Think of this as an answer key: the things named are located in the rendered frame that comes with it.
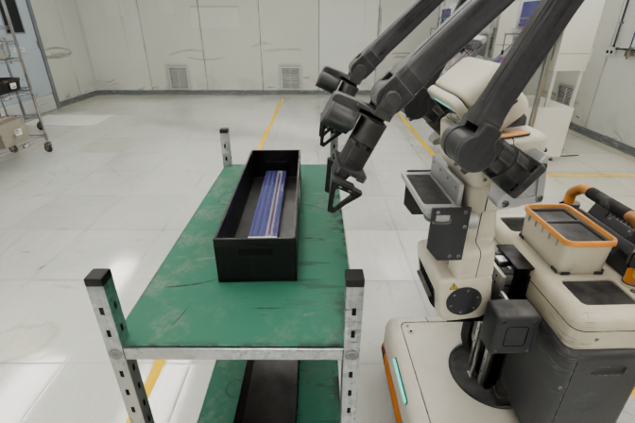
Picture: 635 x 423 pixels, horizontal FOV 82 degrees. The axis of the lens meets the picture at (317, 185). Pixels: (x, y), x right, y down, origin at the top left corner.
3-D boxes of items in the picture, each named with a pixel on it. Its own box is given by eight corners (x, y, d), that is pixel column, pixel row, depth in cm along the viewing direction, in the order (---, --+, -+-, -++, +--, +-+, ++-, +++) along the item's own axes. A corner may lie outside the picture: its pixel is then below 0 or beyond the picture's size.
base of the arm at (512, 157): (548, 168, 72) (516, 148, 83) (522, 144, 70) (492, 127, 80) (514, 200, 74) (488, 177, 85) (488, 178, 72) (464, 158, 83)
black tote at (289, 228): (297, 281, 80) (296, 238, 76) (218, 282, 80) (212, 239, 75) (300, 178, 132) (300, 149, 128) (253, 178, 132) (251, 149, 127)
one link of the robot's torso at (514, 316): (484, 299, 131) (498, 242, 121) (526, 367, 106) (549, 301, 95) (410, 300, 131) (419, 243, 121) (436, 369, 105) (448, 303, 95)
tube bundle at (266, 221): (274, 267, 83) (274, 255, 81) (244, 268, 83) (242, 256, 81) (286, 179, 129) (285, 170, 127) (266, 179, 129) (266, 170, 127)
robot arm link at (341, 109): (405, 96, 67) (395, 89, 75) (350, 67, 64) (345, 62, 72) (373, 152, 71) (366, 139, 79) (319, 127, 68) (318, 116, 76)
